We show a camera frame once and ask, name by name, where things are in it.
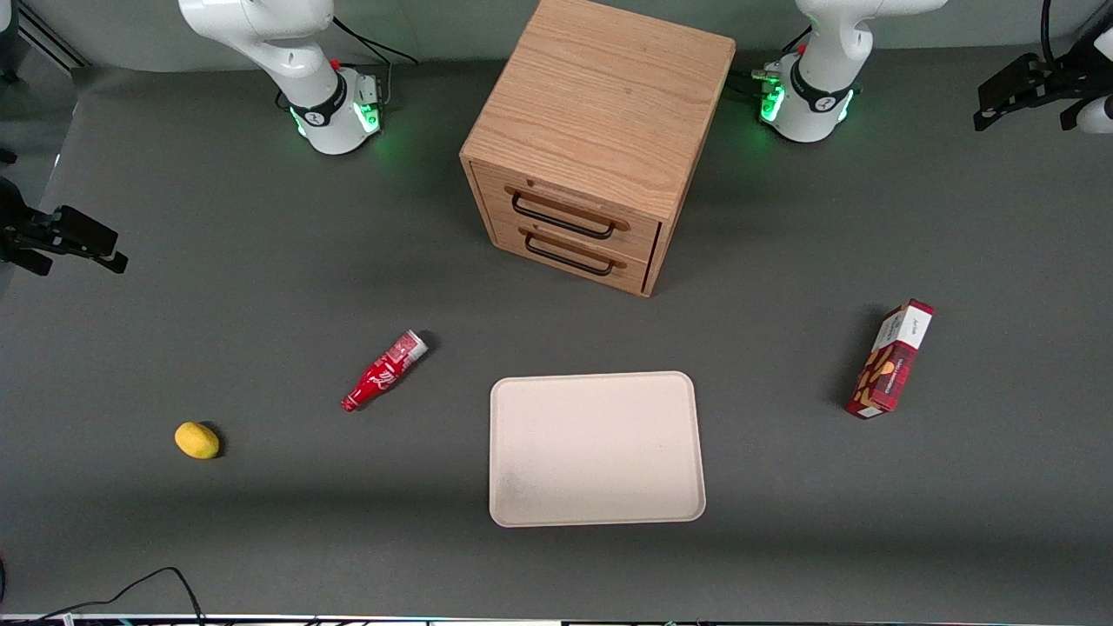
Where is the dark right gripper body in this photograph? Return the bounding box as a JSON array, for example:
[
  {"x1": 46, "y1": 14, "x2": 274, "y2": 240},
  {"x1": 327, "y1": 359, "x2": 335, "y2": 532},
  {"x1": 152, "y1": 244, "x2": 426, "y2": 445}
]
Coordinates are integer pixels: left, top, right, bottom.
[{"x1": 0, "y1": 178, "x2": 40, "y2": 253}]

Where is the red cookie box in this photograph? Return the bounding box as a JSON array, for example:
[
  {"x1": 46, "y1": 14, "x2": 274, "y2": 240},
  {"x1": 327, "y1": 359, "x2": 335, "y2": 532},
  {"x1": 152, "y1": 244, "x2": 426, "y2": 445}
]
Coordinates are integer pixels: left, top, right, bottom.
[{"x1": 846, "y1": 299, "x2": 936, "y2": 421}]

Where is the beige plastic tray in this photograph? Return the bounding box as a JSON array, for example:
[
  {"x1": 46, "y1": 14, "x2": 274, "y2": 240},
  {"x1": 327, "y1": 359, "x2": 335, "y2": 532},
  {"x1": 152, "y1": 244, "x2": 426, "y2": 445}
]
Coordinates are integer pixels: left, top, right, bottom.
[{"x1": 490, "y1": 371, "x2": 707, "y2": 528}]

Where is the yellow lemon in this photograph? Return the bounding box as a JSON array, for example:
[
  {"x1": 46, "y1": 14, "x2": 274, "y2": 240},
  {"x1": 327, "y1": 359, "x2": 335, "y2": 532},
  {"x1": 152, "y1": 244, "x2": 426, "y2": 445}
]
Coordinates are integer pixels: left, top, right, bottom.
[{"x1": 175, "y1": 422, "x2": 221, "y2": 460}]

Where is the dark grey table mat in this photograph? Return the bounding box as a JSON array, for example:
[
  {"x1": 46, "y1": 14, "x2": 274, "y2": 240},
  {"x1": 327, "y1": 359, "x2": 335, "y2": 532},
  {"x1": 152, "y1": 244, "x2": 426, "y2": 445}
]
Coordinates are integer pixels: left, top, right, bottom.
[{"x1": 0, "y1": 43, "x2": 1113, "y2": 620}]

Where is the red soda bottle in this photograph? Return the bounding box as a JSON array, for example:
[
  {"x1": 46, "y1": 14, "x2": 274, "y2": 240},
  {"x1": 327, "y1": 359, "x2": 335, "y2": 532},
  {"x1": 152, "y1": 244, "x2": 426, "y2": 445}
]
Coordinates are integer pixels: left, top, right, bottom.
[{"x1": 341, "y1": 330, "x2": 430, "y2": 413}]

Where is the wooden drawer front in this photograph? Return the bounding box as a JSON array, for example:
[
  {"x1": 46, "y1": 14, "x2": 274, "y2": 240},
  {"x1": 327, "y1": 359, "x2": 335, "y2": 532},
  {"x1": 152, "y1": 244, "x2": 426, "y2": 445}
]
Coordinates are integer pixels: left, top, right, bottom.
[
  {"x1": 474, "y1": 163, "x2": 663, "y2": 263},
  {"x1": 490, "y1": 217, "x2": 655, "y2": 294}
]

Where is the wooden drawer cabinet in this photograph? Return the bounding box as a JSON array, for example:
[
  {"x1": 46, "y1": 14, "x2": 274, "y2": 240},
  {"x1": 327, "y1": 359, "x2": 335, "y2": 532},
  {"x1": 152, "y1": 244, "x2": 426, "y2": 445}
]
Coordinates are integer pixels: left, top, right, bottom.
[{"x1": 459, "y1": 0, "x2": 737, "y2": 299}]

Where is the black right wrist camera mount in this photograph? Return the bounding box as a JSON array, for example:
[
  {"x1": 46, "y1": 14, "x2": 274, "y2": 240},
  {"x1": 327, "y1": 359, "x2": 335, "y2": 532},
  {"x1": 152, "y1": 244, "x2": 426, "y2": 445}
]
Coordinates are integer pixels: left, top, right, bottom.
[{"x1": 39, "y1": 205, "x2": 130, "y2": 276}]

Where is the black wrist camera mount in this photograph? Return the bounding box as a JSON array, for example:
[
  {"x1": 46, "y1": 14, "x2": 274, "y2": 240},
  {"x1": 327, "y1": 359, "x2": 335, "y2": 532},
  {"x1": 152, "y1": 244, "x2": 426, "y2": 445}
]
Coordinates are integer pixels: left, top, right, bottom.
[
  {"x1": 973, "y1": 52, "x2": 1066, "y2": 132},
  {"x1": 39, "y1": 205, "x2": 130, "y2": 276}
]

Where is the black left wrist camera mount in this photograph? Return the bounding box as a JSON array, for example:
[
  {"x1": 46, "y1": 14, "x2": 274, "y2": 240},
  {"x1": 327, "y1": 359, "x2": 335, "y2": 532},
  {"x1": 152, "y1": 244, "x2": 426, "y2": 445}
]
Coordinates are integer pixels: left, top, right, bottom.
[{"x1": 973, "y1": 52, "x2": 1066, "y2": 132}]

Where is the black left arm base cable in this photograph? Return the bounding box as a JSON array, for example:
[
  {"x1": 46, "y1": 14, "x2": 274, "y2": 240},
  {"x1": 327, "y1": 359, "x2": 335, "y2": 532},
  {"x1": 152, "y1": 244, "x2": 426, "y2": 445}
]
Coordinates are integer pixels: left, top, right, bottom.
[{"x1": 730, "y1": 22, "x2": 815, "y2": 101}]

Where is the black arm base cable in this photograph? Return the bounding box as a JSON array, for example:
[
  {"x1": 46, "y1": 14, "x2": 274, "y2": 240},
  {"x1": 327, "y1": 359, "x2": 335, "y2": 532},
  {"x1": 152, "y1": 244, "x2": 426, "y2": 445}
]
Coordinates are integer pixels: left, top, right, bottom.
[
  {"x1": 730, "y1": 22, "x2": 815, "y2": 101},
  {"x1": 277, "y1": 16, "x2": 420, "y2": 110}
]

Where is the black table edge cable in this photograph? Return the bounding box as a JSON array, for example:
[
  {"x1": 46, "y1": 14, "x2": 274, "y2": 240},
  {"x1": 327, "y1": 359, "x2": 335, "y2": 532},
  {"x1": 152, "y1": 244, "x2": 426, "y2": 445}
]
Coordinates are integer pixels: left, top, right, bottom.
[{"x1": 24, "y1": 567, "x2": 206, "y2": 623}]

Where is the black right arm base cable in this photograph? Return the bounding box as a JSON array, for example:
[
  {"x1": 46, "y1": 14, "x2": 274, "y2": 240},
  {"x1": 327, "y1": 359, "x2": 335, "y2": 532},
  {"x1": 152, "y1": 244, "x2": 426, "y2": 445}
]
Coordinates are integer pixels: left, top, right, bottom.
[{"x1": 277, "y1": 16, "x2": 420, "y2": 110}]

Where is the black drawer handle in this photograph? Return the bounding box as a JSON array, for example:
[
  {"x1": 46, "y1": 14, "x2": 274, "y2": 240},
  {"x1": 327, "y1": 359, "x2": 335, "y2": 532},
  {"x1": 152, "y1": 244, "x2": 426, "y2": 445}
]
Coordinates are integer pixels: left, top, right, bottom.
[
  {"x1": 510, "y1": 192, "x2": 617, "y2": 241},
  {"x1": 523, "y1": 232, "x2": 616, "y2": 277}
]

